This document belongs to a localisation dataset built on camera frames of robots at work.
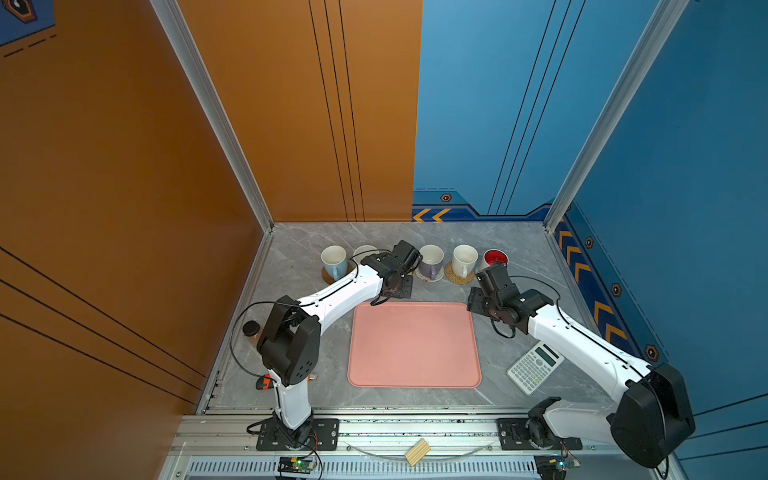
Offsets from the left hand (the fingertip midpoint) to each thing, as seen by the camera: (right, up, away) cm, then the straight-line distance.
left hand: (402, 286), depth 89 cm
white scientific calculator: (+37, -22, -6) cm, 43 cm away
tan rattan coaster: (+17, +2, +13) cm, 22 cm away
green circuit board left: (-26, -41, -18) cm, 52 cm away
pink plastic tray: (+3, -18, +1) cm, 19 cm away
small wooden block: (+3, -37, -19) cm, 42 cm away
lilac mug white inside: (+10, +6, +11) cm, 16 cm away
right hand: (+21, -4, -4) cm, 21 cm away
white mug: (+21, +8, +9) cm, 24 cm away
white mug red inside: (+31, +8, +10) cm, 34 cm away
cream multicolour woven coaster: (+9, +1, +13) cm, 16 cm away
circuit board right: (+36, -41, -18) cm, 57 cm away
